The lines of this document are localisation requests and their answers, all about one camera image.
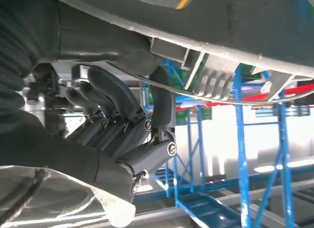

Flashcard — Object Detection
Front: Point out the clear plastic film cover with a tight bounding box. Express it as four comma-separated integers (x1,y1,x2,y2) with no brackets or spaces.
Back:
0,165,136,228

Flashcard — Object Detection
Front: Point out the blue metal shelf rack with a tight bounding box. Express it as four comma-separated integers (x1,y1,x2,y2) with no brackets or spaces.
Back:
141,57,314,228

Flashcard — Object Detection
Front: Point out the ceiling light strip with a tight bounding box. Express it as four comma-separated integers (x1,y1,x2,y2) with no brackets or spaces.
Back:
253,157,314,174

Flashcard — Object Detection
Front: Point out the red barrier belt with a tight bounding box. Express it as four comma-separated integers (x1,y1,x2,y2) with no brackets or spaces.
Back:
175,83,314,113

